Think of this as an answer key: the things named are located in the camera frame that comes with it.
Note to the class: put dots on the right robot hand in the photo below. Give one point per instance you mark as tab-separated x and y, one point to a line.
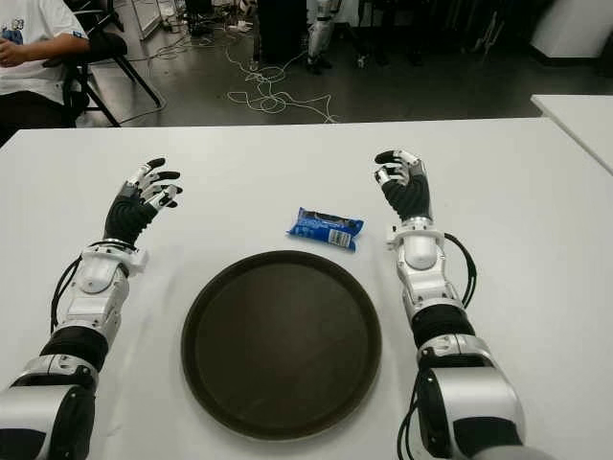
412	194

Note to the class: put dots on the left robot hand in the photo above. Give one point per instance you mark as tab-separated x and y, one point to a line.
127	215

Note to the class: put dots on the blue Oreo pack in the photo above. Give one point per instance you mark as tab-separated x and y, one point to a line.
325	229

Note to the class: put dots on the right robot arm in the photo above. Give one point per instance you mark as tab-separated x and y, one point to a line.
440	330

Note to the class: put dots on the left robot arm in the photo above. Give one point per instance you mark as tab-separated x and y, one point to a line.
91	297

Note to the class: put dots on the black folding chair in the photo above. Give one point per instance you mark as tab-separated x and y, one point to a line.
107	48

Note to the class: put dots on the white side table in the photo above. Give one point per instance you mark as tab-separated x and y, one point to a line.
579	120

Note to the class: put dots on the silver humanoid robot legs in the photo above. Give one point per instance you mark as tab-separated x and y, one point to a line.
318	33

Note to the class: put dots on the person in white t-shirt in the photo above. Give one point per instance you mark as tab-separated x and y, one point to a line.
29	57

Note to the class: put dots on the round dark brown tray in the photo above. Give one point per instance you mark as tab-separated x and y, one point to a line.
281	345

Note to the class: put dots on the white board panel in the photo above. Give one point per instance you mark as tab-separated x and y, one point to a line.
146	16

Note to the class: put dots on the white cabinet with black base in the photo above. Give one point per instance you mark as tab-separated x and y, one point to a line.
570	29

